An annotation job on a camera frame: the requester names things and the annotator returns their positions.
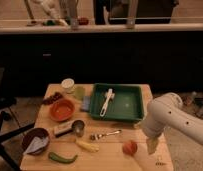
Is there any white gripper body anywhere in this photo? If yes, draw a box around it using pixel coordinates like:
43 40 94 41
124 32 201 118
141 115 165 138

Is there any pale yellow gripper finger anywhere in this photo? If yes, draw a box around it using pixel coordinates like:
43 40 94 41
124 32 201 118
146 138 159 155

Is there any red orange apple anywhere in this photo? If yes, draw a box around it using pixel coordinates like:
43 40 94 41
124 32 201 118
122 140 138 156

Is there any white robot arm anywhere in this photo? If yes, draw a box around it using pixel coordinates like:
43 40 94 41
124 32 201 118
140 92 203 155

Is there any red orange bowl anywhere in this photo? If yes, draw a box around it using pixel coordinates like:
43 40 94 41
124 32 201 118
49 99 75 122

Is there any dark brown bowl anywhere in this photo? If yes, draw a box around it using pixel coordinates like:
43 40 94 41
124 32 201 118
22 128 50 155

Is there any green plastic tray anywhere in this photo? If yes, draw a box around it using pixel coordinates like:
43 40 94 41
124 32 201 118
89 83 144 122

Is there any white dish brush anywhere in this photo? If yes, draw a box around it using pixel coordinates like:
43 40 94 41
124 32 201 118
100 89 115 117

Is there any silver fork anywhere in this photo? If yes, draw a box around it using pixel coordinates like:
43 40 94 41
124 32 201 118
89 130 122 141

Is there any yellow corn cob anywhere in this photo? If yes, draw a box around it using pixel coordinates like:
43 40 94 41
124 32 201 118
75 140 99 152

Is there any blue grey sponge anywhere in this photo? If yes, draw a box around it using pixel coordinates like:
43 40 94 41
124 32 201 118
80 96 90 112

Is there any metal measuring cup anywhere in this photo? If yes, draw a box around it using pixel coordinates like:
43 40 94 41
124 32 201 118
53 120 85 137

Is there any pale green cup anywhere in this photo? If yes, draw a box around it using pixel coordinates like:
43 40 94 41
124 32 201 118
74 86 85 100

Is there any white lidded jar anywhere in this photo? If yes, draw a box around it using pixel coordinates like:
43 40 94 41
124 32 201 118
61 78 75 93

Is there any green chili pepper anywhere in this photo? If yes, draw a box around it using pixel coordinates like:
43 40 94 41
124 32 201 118
48 152 77 164

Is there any dark red grapes bunch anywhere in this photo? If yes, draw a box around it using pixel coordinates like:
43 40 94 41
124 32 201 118
42 92 63 105

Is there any grey white cloth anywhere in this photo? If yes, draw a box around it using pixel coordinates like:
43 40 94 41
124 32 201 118
23 137 49 154

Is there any dark cabinet box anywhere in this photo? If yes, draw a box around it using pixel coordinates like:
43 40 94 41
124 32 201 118
93 0 179 25

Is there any black chair frame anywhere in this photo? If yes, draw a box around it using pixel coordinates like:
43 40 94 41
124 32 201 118
0 67 36 171

